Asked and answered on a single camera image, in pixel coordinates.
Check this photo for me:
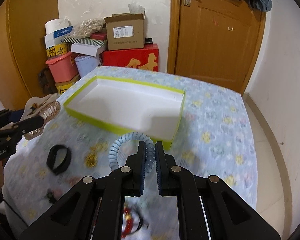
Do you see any light blue spiral hair tie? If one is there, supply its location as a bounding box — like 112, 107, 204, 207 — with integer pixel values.
108, 132, 156, 173

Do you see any beige claw hair clip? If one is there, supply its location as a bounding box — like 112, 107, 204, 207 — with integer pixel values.
20, 93, 61, 141

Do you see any black band bracelet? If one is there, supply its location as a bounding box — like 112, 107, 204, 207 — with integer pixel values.
46, 144, 72, 176

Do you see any red bead bracelet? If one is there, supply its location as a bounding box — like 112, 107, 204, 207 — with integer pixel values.
121, 205, 150, 239

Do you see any black hair tie with charm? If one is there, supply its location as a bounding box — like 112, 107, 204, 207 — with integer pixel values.
43, 188, 62, 204

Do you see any yellow box under bin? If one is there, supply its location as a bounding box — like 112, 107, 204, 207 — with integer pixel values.
55, 74, 81, 95

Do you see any floral blue table cloth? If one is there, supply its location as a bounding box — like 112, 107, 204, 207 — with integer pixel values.
3, 67, 257, 239

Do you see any green white shallow box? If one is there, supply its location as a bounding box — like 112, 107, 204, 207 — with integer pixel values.
64, 76, 185, 150

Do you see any pink plastic bin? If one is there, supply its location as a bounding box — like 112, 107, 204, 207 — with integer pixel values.
46, 51, 78, 83

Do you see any yellow patterned box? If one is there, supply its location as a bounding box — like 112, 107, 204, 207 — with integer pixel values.
46, 42, 71, 59

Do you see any lavender round container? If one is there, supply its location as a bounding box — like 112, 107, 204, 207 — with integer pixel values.
75, 55, 102, 78

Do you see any white blue carton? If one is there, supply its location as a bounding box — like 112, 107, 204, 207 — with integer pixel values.
44, 26, 73, 49

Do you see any green striped box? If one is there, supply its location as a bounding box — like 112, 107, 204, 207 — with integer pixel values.
63, 35, 107, 47

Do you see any white flat box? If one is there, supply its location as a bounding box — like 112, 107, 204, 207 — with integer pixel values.
71, 43, 108, 57

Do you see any white paper roll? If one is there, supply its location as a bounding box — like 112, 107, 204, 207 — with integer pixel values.
45, 18, 70, 35

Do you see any bag of nuts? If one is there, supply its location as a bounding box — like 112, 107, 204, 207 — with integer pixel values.
70, 18, 106, 39

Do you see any red gift box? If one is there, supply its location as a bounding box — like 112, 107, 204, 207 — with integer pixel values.
101, 44, 159, 72

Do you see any small red box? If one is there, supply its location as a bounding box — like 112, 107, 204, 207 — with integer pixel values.
90, 33, 107, 41

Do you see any brown cardboard box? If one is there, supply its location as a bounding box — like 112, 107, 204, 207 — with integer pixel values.
104, 13, 145, 51

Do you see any brown wooden door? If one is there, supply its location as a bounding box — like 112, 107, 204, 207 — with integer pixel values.
167, 0, 266, 94

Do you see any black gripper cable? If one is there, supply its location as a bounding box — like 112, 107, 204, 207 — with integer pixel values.
2, 197, 28, 228

